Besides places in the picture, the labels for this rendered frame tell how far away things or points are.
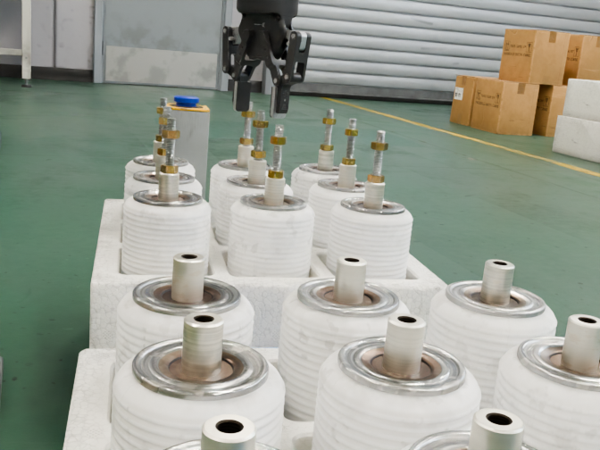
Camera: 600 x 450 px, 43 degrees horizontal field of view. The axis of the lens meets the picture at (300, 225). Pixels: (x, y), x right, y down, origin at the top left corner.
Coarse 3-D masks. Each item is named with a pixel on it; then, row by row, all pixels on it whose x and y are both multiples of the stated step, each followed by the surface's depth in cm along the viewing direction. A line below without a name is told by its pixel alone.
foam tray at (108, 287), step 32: (96, 256) 85; (224, 256) 91; (320, 256) 94; (96, 288) 76; (128, 288) 77; (256, 288) 80; (288, 288) 81; (416, 288) 84; (96, 320) 77; (256, 320) 81
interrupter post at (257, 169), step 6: (252, 162) 96; (258, 162) 95; (264, 162) 96; (252, 168) 96; (258, 168) 95; (264, 168) 96; (252, 174) 96; (258, 174) 96; (264, 174) 96; (252, 180) 96; (258, 180) 96; (264, 180) 97
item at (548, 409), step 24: (504, 360) 48; (504, 384) 47; (528, 384) 45; (552, 384) 45; (504, 408) 47; (528, 408) 45; (552, 408) 44; (576, 408) 43; (528, 432) 45; (552, 432) 44; (576, 432) 44
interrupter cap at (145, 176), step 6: (138, 174) 94; (144, 174) 94; (150, 174) 95; (180, 174) 97; (186, 174) 97; (138, 180) 92; (144, 180) 91; (150, 180) 91; (156, 180) 91; (180, 180) 93; (186, 180) 93; (192, 180) 94
